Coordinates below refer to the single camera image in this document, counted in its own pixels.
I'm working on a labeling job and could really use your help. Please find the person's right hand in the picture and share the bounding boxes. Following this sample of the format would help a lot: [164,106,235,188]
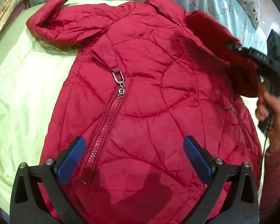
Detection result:
[255,83,280,153]

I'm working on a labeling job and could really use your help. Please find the red puffer jacket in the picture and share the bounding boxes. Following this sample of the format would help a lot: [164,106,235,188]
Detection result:
[27,0,262,223]

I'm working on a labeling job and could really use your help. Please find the light green bed sheet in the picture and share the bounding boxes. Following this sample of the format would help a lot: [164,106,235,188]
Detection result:
[0,6,78,212]

